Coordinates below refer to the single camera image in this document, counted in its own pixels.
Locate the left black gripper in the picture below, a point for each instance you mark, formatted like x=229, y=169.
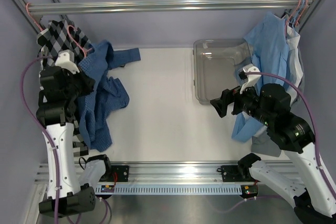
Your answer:
x=88, y=83

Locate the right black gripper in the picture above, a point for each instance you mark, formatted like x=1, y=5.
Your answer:
x=229, y=95

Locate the pink wire hanger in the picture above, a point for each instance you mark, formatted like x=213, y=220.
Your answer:
x=84, y=50

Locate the blue checked shirt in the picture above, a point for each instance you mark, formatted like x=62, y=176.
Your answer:
x=108, y=93

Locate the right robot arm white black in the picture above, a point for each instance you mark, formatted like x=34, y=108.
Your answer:
x=312, y=201

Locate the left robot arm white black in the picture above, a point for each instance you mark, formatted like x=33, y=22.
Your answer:
x=68, y=194

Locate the black white plaid shirt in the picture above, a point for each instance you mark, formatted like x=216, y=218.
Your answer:
x=55, y=39

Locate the grey shirt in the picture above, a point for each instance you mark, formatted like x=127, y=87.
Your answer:
x=269, y=143

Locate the light blue shirt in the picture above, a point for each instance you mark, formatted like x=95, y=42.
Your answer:
x=270, y=54

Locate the pink hanger on left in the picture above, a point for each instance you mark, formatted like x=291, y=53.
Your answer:
x=31, y=16

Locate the pink hanger on right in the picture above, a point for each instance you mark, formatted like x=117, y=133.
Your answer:
x=287, y=23

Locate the blue hanger on right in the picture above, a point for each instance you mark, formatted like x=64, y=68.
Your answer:
x=297, y=13

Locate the clear plastic bin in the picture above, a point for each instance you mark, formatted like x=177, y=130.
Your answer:
x=217, y=63

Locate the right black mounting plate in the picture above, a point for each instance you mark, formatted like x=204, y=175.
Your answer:
x=234, y=173

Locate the black mounting plate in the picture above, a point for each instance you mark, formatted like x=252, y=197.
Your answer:
x=118, y=172
x=234, y=173

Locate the aluminium hanging rod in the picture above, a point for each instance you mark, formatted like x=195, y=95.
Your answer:
x=157, y=6

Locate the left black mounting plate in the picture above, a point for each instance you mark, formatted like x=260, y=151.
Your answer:
x=118, y=172

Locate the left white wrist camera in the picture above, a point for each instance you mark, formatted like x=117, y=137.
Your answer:
x=66, y=60

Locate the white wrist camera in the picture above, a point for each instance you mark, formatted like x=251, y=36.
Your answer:
x=249, y=74
x=66, y=60

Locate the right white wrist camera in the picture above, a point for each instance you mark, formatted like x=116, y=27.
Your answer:
x=249, y=74

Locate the white slotted cable duct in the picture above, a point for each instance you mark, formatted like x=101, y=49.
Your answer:
x=168, y=190

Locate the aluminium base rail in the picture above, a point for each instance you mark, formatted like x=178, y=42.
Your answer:
x=179, y=172

